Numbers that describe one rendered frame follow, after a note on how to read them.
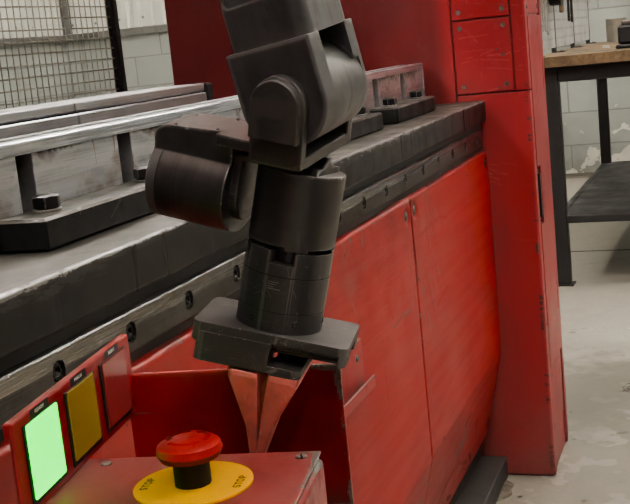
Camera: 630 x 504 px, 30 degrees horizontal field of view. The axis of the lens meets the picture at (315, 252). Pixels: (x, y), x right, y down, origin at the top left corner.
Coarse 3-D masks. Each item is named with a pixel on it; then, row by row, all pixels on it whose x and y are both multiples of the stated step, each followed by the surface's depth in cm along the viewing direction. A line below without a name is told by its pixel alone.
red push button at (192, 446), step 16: (192, 432) 70; (208, 432) 70; (160, 448) 68; (176, 448) 68; (192, 448) 68; (208, 448) 68; (176, 464) 67; (192, 464) 67; (208, 464) 69; (176, 480) 69; (192, 480) 68; (208, 480) 69
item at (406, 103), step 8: (424, 96) 241; (432, 96) 240; (400, 104) 221; (408, 104) 222; (416, 104) 226; (424, 104) 232; (432, 104) 239; (376, 112) 215; (384, 112) 214; (392, 112) 214; (400, 112) 215; (408, 112) 220; (416, 112) 226; (424, 112) 232; (384, 120) 214; (392, 120) 214; (400, 120) 215
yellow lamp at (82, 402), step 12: (84, 384) 75; (72, 396) 73; (84, 396) 75; (72, 408) 73; (84, 408) 75; (96, 408) 77; (72, 420) 73; (84, 420) 75; (96, 420) 77; (72, 432) 73; (84, 432) 75; (96, 432) 77; (84, 444) 75
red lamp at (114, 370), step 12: (108, 360) 80; (120, 360) 82; (108, 372) 80; (120, 372) 82; (108, 384) 79; (120, 384) 82; (108, 396) 79; (120, 396) 81; (108, 408) 79; (120, 408) 81; (108, 420) 79
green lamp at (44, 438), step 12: (48, 408) 70; (36, 420) 68; (48, 420) 70; (36, 432) 68; (48, 432) 69; (60, 432) 71; (36, 444) 68; (48, 444) 69; (60, 444) 71; (36, 456) 68; (48, 456) 69; (60, 456) 71; (36, 468) 67; (48, 468) 69; (60, 468) 71; (36, 480) 67; (48, 480) 69; (36, 492) 67
